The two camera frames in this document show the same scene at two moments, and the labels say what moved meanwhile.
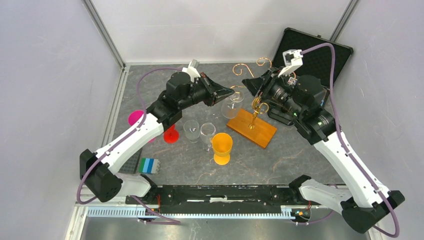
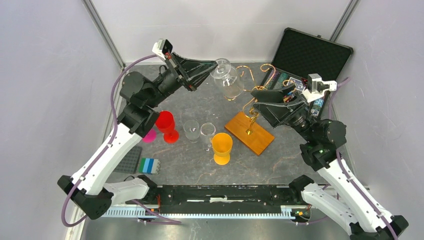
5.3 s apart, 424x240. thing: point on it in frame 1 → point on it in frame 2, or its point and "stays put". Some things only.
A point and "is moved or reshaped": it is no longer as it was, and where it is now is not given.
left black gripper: x=215 y=91 → x=189 y=71
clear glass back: x=207 y=130 stays put
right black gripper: x=264 y=83 → x=271 y=105
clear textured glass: x=191 y=129 stays put
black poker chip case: x=316 y=60 stays put
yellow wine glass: x=222 y=143 stays put
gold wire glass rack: x=247 y=123 is moved or reshaped
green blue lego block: x=149 y=166 stays put
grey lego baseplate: x=131 y=166 stays put
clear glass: x=230 y=110 → x=227 y=78
